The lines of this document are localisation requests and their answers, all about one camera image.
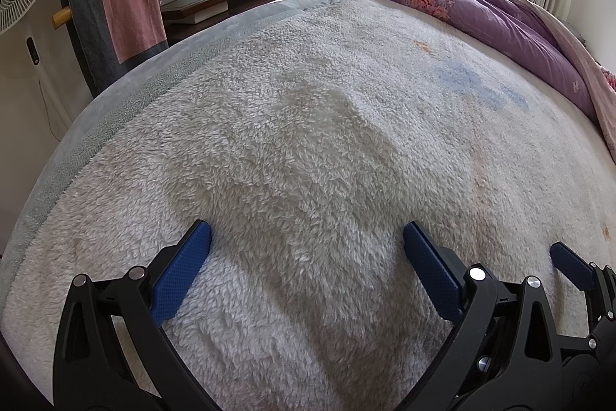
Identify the wooden bed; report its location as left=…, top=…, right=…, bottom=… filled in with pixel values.
left=0, top=0, right=616, bottom=411

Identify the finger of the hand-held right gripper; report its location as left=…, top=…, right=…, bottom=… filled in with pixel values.
left=550, top=242, right=616, bottom=320

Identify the dark grey towel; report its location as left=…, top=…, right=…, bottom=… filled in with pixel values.
left=55, top=0, right=169, bottom=100

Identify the purple floral quilt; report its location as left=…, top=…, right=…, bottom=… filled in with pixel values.
left=349, top=0, right=616, bottom=162

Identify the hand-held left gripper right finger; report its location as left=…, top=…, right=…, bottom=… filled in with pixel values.
left=399, top=221, right=565, bottom=411

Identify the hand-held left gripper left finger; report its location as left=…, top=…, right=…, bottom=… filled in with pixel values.
left=52, top=220, right=217, bottom=411

